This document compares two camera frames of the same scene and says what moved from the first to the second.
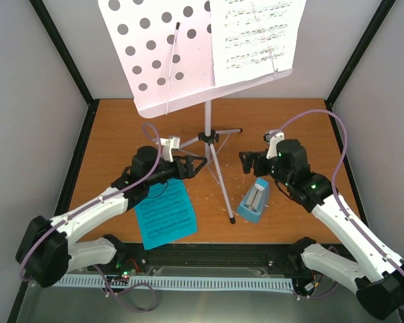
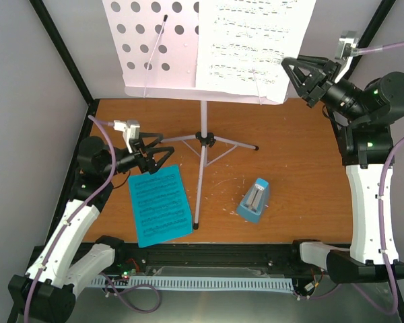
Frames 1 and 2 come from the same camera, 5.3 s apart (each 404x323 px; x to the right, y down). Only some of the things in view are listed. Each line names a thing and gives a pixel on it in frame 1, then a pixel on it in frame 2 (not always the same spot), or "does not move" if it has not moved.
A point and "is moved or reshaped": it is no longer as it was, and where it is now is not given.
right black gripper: [248, 163] -> [314, 83]
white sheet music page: [252, 39] is moved or reshaped
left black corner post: [43, 13] does not move
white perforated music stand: [165, 52] is moved or reshaped
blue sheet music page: [167, 214] does not move
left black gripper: [190, 172] -> [148, 163]
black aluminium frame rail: [280, 258] does not move
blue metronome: [252, 206] does not move
